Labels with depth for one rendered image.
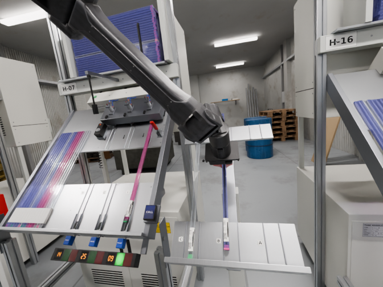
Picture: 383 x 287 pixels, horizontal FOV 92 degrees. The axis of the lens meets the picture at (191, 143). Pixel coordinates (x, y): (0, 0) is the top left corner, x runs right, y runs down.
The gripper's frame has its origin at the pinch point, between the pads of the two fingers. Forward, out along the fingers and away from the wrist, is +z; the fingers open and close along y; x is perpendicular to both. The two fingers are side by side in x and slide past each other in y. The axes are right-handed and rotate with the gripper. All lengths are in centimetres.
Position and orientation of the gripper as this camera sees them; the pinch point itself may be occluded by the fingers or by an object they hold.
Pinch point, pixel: (224, 164)
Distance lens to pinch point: 64.8
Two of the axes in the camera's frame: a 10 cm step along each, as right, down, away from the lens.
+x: -0.7, 8.2, -5.7
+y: -9.7, 0.7, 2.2
